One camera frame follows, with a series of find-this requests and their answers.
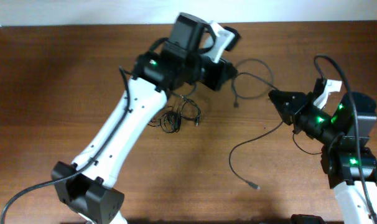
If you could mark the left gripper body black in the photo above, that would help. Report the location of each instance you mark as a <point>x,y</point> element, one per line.
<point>213,75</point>

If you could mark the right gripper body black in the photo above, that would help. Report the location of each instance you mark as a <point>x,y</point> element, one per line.
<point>292,113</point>

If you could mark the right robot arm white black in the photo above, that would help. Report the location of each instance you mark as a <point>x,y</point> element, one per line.
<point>349,164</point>

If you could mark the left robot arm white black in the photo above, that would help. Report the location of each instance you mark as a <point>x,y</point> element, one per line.
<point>192,53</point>

